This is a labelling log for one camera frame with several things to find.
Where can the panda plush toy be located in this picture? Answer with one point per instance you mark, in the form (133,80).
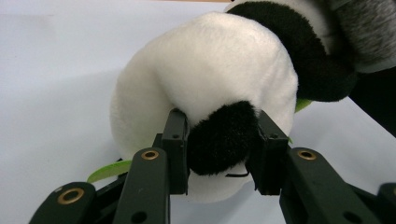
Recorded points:
(218,68)

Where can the grey fluffy cloth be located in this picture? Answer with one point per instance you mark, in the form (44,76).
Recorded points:
(370,34)

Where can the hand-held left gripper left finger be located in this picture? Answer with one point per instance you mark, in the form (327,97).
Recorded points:
(176,152)

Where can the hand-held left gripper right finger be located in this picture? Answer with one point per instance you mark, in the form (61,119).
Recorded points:
(271,161)

